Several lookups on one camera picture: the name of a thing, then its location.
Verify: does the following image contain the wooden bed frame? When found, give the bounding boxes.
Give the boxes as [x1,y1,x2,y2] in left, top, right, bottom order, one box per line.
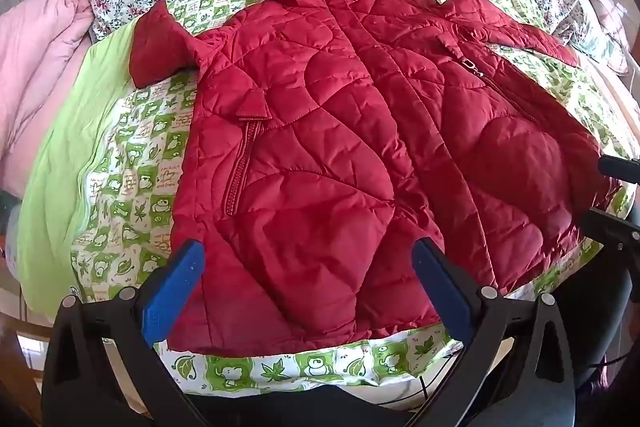
[0,317,51,427]

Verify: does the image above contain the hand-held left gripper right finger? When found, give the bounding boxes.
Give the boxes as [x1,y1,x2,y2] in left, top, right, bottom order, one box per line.
[400,239,576,427]

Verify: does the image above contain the red quilted jacket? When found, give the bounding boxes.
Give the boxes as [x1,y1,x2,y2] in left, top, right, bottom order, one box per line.
[129,0,623,357]

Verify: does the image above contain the patterned pillow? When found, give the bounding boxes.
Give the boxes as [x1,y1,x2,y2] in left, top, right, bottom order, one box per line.
[565,0,631,75]

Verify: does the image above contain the green printed quilt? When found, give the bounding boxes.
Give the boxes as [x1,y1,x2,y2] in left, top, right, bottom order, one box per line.
[17,0,636,400]

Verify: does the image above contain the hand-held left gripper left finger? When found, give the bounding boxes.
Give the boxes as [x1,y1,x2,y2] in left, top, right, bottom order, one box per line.
[41,239,211,427]

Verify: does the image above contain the pink quilt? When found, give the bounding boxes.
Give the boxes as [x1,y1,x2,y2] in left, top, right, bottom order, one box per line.
[0,0,96,198]

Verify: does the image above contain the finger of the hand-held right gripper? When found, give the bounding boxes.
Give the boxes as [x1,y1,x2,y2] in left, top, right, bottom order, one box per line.
[598,154,640,184]
[580,207,640,258]

